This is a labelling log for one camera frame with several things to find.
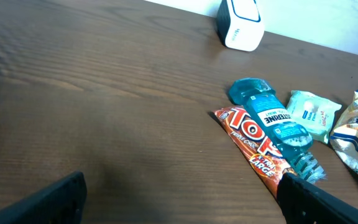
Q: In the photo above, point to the white barcode scanner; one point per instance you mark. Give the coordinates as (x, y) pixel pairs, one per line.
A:
(239, 24)

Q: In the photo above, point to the mint green wipes packet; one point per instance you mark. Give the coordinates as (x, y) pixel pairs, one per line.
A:
(313, 112)

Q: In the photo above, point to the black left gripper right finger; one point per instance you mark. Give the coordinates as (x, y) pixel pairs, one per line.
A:
(302, 202)

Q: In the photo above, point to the red chocolate bar wrapper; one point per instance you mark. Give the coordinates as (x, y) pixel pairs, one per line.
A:
(257, 148)

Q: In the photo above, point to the teal mouthwash bottle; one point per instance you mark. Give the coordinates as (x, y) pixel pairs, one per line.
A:
(290, 138)

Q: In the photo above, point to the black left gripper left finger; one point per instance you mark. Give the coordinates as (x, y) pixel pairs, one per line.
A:
(61, 202)

